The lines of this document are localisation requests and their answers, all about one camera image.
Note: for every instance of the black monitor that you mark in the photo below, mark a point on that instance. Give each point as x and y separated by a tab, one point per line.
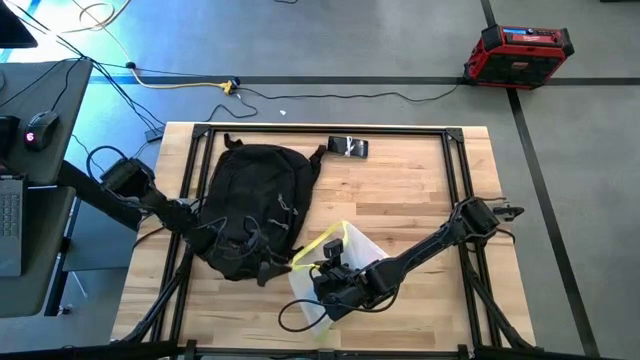
12	25

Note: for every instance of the black backpack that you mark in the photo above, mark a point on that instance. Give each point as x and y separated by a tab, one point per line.
255	175

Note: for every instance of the black metal table frame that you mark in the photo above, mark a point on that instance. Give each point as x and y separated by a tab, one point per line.
425	130

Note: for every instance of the black computer mouse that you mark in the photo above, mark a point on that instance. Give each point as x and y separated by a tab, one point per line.
42	130

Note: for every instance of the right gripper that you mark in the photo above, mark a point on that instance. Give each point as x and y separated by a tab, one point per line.
342	290

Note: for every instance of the red black jobsite radio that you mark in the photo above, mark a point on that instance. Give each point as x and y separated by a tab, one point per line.
517	60

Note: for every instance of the dark grey desk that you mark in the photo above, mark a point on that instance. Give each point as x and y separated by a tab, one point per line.
45	225

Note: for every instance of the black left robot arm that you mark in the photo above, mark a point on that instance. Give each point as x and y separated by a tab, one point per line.
165	207

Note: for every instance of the clear mesh pouch green edge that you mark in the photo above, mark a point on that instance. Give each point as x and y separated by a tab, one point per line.
362	247

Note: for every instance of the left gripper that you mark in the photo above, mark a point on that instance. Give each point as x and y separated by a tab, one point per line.
240	250

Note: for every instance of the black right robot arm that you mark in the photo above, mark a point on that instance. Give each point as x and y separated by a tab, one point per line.
435	235

